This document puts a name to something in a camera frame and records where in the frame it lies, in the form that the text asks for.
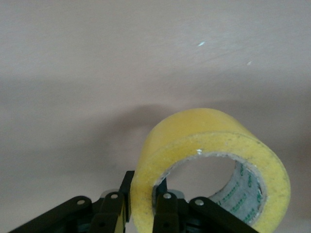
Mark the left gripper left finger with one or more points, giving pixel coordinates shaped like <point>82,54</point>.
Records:
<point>109,208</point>

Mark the brown table cover sheet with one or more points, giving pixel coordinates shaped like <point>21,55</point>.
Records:
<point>97,72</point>

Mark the yellowish packing tape roll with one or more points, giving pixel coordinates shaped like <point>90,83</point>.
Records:
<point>194,126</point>

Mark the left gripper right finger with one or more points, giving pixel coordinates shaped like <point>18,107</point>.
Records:
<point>167,213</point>

